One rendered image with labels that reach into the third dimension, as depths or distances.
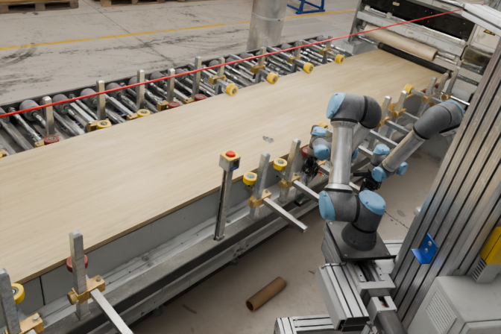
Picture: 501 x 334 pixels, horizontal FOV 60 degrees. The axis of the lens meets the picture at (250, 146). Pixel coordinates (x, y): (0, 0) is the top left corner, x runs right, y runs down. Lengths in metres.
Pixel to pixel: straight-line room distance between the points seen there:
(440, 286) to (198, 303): 1.66
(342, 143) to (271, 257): 1.59
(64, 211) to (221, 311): 1.23
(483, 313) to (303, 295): 1.61
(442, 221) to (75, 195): 1.61
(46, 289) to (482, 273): 1.71
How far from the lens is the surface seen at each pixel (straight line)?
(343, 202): 1.82
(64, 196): 2.26
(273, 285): 2.99
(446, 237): 1.74
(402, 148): 2.20
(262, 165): 2.23
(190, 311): 2.90
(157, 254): 2.33
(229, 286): 3.04
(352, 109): 1.87
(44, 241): 2.06
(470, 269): 1.78
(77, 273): 1.81
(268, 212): 2.52
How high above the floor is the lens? 2.33
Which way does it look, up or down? 32 degrees down
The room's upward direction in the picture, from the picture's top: 10 degrees clockwise
